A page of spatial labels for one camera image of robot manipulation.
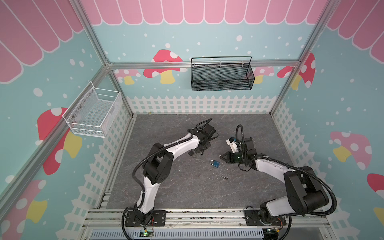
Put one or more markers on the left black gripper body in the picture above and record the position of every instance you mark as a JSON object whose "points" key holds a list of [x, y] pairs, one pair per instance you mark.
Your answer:
{"points": [[201, 148]]}

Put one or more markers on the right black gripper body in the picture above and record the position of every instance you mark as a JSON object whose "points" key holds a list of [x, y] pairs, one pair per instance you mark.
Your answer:
{"points": [[230, 156]]}

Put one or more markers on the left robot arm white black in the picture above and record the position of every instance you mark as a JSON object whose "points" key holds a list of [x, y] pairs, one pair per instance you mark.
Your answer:
{"points": [[156, 168]]}

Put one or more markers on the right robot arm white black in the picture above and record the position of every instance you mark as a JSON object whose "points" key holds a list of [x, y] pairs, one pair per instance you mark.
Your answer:
{"points": [[306, 193]]}

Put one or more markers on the blue padlock silver shackle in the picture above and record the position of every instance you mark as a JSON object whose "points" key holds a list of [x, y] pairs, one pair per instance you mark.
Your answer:
{"points": [[214, 163]]}

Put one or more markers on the black mesh wall basket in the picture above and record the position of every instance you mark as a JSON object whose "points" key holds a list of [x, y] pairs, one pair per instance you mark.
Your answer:
{"points": [[229, 73]]}

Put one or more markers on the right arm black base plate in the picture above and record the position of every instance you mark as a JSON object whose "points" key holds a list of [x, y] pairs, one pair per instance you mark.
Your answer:
{"points": [[253, 218]]}

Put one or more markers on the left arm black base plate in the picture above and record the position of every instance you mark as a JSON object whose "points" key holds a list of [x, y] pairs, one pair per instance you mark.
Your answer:
{"points": [[152, 219]]}

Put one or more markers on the white wire wall basket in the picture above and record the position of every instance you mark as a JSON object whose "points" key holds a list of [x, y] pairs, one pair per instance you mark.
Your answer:
{"points": [[93, 112]]}

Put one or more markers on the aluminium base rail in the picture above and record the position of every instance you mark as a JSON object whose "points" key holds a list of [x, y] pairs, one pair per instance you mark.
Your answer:
{"points": [[194, 219]]}

